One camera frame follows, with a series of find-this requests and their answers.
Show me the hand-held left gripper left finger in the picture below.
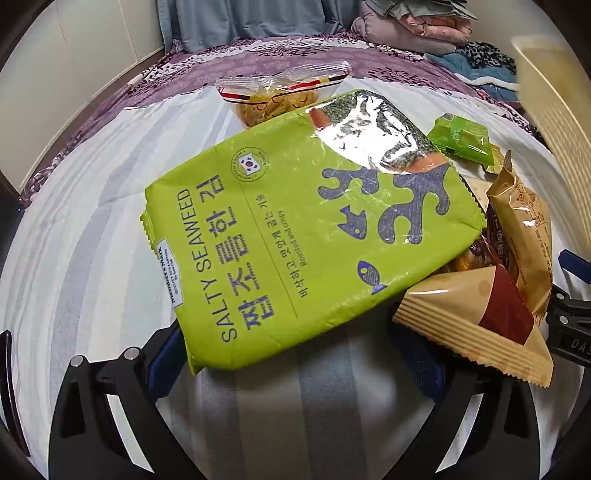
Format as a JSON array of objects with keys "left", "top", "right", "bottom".
[{"left": 48, "top": 323, "right": 204, "bottom": 480}]

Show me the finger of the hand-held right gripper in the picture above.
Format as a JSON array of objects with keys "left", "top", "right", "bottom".
[
  {"left": 558, "top": 249, "right": 591, "bottom": 283},
  {"left": 545, "top": 284, "right": 591, "bottom": 334}
]

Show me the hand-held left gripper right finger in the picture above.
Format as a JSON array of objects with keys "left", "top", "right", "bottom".
[{"left": 397, "top": 329, "right": 540, "bottom": 480}]

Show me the golden brown snack packet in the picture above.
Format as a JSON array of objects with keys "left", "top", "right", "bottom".
[{"left": 487, "top": 152, "right": 555, "bottom": 319}]

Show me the tan waffle snack packet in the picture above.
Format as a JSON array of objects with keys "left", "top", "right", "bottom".
[
  {"left": 450, "top": 203, "right": 520, "bottom": 278},
  {"left": 392, "top": 265, "right": 555, "bottom": 387}
]

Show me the small yellow snack packet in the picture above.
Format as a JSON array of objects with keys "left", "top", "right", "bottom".
[{"left": 482, "top": 143, "right": 506, "bottom": 175}]

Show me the cream plastic basket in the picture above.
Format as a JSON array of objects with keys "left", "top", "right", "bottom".
[{"left": 510, "top": 34, "right": 591, "bottom": 222}]

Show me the small green snack packet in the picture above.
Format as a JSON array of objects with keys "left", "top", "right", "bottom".
[{"left": 427, "top": 113, "right": 496, "bottom": 167}]

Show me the large green seaweed packet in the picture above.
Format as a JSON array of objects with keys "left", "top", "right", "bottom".
[{"left": 140, "top": 89, "right": 488, "bottom": 376}]

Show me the clear cookie packet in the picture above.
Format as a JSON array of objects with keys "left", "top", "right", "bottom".
[{"left": 215, "top": 61, "right": 352, "bottom": 129}]

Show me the grey striped blanket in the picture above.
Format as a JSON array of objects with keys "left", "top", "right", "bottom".
[{"left": 0, "top": 80, "right": 591, "bottom": 480}]

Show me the leopard print cloth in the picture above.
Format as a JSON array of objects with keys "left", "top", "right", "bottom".
[{"left": 462, "top": 41, "right": 518, "bottom": 79}]

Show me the pink folded quilt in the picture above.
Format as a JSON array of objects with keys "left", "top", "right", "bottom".
[{"left": 399, "top": 14, "right": 476, "bottom": 44}]

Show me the purple floral bedsheet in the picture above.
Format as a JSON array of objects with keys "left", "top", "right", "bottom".
[{"left": 18, "top": 30, "right": 536, "bottom": 208}]

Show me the mauve folded quilt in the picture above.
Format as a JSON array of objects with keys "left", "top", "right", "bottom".
[{"left": 352, "top": 11, "right": 462, "bottom": 56}]

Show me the grey folded blanket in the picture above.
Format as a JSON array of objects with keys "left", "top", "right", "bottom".
[{"left": 360, "top": 0, "right": 478, "bottom": 21}]

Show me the white wardrobe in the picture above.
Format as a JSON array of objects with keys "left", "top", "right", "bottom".
[{"left": 0, "top": 4, "right": 167, "bottom": 195}]

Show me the grey-blue curtain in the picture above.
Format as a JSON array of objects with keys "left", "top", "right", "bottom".
[{"left": 157, "top": 0, "right": 365, "bottom": 41}]

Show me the black strap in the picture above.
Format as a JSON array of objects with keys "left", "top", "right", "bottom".
[{"left": 0, "top": 330, "right": 31, "bottom": 457}]

